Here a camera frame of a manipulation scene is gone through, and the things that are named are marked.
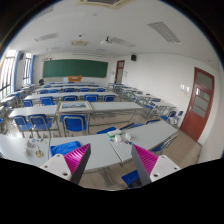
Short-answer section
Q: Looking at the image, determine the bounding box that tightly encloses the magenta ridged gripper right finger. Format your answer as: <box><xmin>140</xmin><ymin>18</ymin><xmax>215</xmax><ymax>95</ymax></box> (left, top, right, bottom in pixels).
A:
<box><xmin>131</xmin><ymin>144</ymin><xmax>180</xmax><ymax>186</ymax></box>

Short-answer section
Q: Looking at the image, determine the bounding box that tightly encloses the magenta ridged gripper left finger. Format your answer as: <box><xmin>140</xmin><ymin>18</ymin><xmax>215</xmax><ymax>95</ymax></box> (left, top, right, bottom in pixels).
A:
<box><xmin>41</xmin><ymin>144</ymin><xmax>91</xmax><ymax>184</ymax></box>

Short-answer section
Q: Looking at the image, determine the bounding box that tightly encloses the blue folded towel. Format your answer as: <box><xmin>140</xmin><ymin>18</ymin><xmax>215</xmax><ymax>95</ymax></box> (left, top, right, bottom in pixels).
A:
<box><xmin>50</xmin><ymin>141</ymin><xmax>81</xmax><ymax>156</ymax></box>

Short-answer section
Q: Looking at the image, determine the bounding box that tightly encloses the grey desk near right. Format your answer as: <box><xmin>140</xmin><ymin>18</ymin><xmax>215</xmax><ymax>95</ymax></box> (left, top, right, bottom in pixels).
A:
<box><xmin>107</xmin><ymin>121</ymin><xmax>177</xmax><ymax>162</ymax></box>

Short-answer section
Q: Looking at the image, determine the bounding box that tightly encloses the grey desk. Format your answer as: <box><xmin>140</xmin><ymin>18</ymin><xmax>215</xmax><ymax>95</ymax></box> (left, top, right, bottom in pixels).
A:
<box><xmin>107</xmin><ymin>121</ymin><xmax>177</xmax><ymax>162</ymax></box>
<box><xmin>0</xmin><ymin>134</ymin><xmax>120</xmax><ymax>170</ymax></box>

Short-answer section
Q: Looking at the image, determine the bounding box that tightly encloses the small brass bell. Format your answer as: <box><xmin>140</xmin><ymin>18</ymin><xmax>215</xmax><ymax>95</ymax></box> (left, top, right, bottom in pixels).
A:
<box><xmin>35</xmin><ymin>149</ymin><xmax>43</xmax><ymax>157</ymax></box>

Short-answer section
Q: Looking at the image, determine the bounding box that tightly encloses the grey desk near left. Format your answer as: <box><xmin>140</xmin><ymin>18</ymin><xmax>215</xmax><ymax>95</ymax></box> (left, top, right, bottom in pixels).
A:
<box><xmin>0</xmin><ymin>134</ymin><xmax>120</xmax><ymax>170</ymax></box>

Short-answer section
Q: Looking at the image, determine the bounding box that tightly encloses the blue chair front centre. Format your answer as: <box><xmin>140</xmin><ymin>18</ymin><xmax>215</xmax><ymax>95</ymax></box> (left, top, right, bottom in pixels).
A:
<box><xmin>61</xmin><ymin>114</ymin><xmax>87</xmax><ymax>136</ymax></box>

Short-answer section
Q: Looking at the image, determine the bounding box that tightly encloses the blue chair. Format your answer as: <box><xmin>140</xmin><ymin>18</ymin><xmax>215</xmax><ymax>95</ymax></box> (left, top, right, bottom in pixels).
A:
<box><xmin>61</xmin><ymin>114</ymin><xmax>87</xmax><ymax>136</ymax></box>
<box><xmin>28</xmin><ymin>114</ymin><xmax>52</xmax><ymax>133</ymax></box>
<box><xmin>13</xmin><ymin>115</ymin><xmax>32</xmax><ymax>136</ymax></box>

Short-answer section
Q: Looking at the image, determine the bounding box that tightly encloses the white tissue box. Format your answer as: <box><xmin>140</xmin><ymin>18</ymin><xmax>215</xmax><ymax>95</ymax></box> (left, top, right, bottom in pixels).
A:
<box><xmin>107</xmin><ymin>129</ymin><xmax>122</xmax><ymax>137</ymax></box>

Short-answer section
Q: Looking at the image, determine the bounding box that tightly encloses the blue chair front left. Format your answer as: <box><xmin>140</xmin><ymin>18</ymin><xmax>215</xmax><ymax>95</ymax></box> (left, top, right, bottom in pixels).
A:
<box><xmin>28</xmin><ymin>114</ymin><xmax>52</xmax><ymax>133</ymax></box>

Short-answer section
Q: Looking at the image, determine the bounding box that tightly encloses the framed picture on desk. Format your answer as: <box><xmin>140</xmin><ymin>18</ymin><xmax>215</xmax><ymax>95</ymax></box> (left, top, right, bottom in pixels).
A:
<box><xmin>58</xmin><ymin>101</ymin><xmax>92</xmax><ymax>112</ymax></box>

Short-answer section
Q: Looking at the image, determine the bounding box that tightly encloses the blue chair far left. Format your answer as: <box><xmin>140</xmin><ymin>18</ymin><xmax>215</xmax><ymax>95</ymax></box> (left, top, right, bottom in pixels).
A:
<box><xmin>13</xmin><ymin>115</ymin><xmax>32</xmax><ymax>136</ymax></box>

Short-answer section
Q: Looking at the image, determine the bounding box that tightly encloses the red-brown near door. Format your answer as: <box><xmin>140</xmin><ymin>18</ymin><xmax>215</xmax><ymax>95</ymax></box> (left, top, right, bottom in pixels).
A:
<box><xmin>180</xmin><ymin>68</ymin><xmax>214</xmax><ymax>141</ymax></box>

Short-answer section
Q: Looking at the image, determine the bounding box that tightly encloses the red-brown door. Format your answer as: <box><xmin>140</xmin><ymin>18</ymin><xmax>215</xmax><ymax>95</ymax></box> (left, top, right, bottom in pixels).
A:
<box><xmin>180</xmin><ymin>68</ymin><xmax>214</xmax><ymax>141</ymax></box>
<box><xmin>115</xmin><ymin>60</ymin><xmax>125</xmax><ymax>84</ymax></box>

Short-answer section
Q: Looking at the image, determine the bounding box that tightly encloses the orange lectern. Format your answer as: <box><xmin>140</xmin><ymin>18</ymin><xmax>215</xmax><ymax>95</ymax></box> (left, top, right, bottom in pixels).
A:
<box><xmin>68</xmin><ymin>76</ymin><xmax>82</xmax><ymax>82</ymax></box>

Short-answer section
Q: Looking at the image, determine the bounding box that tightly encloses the green chalkboard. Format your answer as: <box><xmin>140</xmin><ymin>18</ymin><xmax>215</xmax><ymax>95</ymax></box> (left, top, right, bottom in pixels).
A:
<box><xmin>43</xmin><ymin>59</ymin><xmax>108</xmax><ymax>78</ymax></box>

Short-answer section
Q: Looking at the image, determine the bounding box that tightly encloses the red-brown far door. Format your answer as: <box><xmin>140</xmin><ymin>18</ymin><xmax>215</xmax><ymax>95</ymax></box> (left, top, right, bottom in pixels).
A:
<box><xmin>115</xmin><ymin>60</ymin><xmax>125</xmax><ymax>84</ymax></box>

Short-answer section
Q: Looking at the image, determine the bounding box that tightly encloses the black wall speaker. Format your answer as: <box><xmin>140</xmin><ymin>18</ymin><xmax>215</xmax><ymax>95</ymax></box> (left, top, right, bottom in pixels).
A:
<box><xmin>131</xmin><ymin>55</ymin><xmax>137</xmax><ymax>61</ymax></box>

